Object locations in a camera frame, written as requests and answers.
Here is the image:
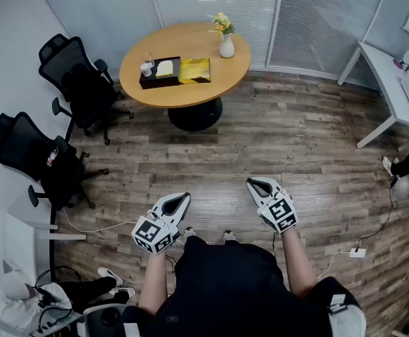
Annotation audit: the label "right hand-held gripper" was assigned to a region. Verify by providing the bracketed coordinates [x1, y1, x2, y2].
[246, 176, 298, 234]

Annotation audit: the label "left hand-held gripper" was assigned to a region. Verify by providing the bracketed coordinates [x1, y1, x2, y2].
[130, 192, 192, 256]

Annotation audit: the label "yellow box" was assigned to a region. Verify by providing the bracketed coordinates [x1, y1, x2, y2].
[177, 58, 213, 84]

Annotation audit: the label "person's right forearm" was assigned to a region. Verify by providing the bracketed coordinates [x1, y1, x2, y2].
[280, 227, 319, 298]

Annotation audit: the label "person's left forearm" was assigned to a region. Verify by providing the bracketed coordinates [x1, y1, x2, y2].
[138, 246, 177, 316]

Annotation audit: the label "black tray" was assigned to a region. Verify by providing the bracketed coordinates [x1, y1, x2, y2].
[139, 55, 182, 91]

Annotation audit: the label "person's black clothing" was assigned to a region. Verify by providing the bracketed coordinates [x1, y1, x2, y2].
[118, 235, 368, 337]

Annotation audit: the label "round wooden table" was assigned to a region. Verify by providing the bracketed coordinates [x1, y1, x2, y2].
[119, 22, 253, 133]

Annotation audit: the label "grey round device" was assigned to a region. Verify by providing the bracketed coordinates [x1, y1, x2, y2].
[76, 303, 130, 337]

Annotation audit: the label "small red white bottle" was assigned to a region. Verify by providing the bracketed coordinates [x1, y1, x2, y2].
[46, 146, 60, 168]

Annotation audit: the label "slice of bread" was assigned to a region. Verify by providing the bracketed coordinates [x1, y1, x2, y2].
[154, 60, 175, 79]

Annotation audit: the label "black mesh office chair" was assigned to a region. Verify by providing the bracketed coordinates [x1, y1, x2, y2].
[38, 33, 135, 146]
[0, 111, 110, 220]

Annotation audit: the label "white ribbed vase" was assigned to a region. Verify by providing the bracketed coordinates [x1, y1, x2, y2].
[219, 32, 236, 59]

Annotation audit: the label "white desk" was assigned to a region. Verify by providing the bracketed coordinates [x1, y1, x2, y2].
[337, 40, 409, 150]
[6, 201, 88, 284]

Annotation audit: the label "yellow flower bouquet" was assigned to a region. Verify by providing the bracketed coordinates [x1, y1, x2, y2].
[208, 11, 236, 41]

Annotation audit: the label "small desk items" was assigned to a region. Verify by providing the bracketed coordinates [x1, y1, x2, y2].
[392, 50, 409, 72]

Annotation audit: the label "long white cable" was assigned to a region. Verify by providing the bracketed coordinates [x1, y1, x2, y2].
[62, 207, 138, 234]

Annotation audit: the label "black cable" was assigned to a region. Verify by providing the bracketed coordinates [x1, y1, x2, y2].
[357, 176, 400, 253]

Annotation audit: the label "black looped cables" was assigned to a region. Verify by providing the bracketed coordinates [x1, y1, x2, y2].
[34, 265, 82, 333]

